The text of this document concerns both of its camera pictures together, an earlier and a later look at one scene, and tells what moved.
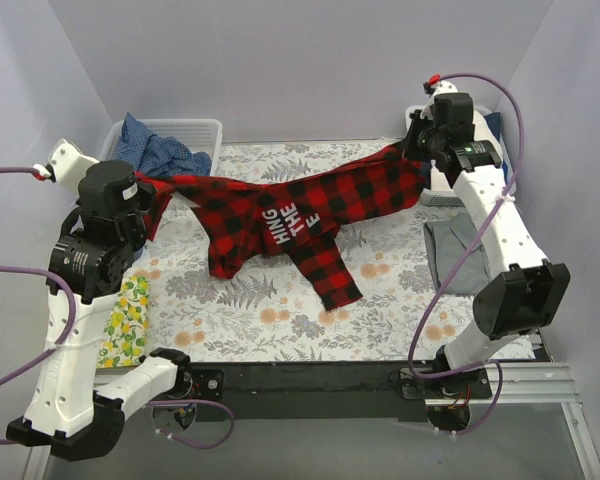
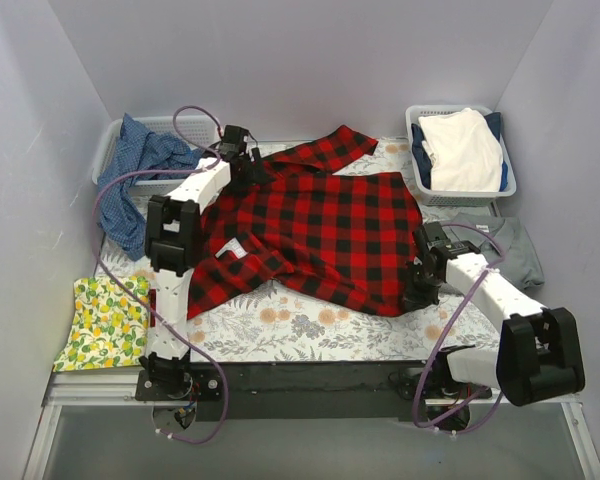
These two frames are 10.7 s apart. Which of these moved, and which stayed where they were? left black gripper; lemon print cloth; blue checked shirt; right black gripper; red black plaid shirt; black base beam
Moved: left black gripper; right black gripper; red black plaid shirt
Stayed: black base beam; blue checked shirt; lemon print cloth
